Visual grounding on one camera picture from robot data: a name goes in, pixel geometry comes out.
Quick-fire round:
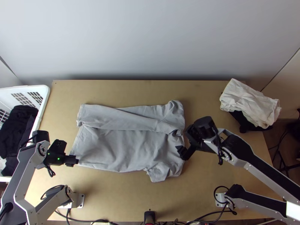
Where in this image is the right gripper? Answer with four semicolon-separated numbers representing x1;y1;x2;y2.
175;140;202;161

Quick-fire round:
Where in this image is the grey t-shirt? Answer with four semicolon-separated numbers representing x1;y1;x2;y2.
69;100;187;183

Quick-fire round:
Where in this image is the heap of clothes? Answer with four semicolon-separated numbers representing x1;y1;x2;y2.
0;105;39;177

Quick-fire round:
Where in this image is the white laundry basket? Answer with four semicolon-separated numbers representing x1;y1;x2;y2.
0;85;50;183

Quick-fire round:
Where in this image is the pile of folded clothes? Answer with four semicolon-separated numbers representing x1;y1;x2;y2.
219;78;282;134

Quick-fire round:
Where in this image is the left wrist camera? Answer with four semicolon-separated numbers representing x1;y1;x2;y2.
49;139;68;153

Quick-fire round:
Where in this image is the black cable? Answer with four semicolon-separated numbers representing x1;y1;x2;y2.
44;164;56;178
187;206;238;225
215;131;224;165
55;207;113;225

